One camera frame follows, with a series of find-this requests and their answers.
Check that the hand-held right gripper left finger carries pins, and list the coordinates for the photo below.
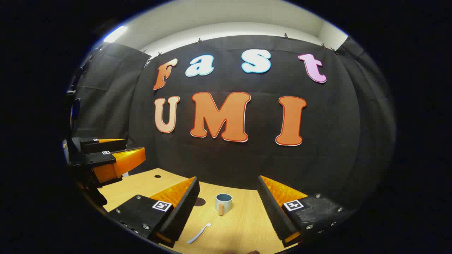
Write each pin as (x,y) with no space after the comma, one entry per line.
(183,208)

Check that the dark brown round coaster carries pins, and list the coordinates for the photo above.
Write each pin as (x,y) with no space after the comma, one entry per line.
(200,202)

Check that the light blue cup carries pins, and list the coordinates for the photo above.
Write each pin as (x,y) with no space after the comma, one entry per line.
(223,203)

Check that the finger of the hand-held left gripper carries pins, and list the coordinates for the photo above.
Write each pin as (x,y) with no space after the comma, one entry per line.
(120,164)
(95,145)

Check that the wooden desktop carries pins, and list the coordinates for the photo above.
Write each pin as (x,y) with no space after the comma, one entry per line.
(240,225)

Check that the black backdrop cloth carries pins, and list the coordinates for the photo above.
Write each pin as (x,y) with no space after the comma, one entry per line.
(247,162)

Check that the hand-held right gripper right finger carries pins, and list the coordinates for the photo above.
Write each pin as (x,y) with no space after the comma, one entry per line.
(272,208)

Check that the light blue toothbrush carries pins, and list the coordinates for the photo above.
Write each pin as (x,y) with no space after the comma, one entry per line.
(199,233)

